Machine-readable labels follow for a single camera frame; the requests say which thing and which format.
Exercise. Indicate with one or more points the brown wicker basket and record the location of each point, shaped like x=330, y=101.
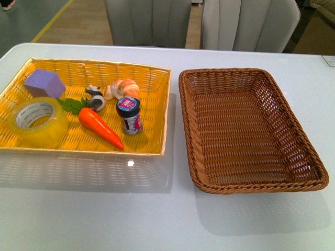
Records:
x=242, y=136

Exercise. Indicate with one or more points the clear yellow tape roll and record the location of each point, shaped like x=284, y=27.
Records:
x=38, y=122

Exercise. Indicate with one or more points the yellow woven basket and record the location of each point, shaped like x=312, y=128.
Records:
x=154, y=90

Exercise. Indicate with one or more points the small blue lidded jar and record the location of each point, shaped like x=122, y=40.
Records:
x=128, y=108

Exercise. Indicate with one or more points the toy croissant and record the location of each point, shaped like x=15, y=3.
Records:
x=121, y=88

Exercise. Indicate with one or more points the black white animal figurine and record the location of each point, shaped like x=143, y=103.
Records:
x=97, y=100

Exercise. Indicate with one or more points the orange toy carrot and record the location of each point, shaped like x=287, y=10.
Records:
x=91, y=120

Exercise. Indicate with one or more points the left grey upholstered chair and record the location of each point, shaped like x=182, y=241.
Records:
x=149, y=23

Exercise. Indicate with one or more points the grey upholstered chair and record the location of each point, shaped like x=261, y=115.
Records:
x=252, y=26
x=149, y=23

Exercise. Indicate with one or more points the right grey upholstered chair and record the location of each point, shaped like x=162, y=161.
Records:
x=252, y=26

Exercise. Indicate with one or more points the purple foam cube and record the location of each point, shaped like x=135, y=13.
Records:
x=43, y=83

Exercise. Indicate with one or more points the table label sticker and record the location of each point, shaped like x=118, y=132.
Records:
x=329, y=59

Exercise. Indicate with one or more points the tan cushioned sofa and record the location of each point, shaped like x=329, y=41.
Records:
x=326, y=7

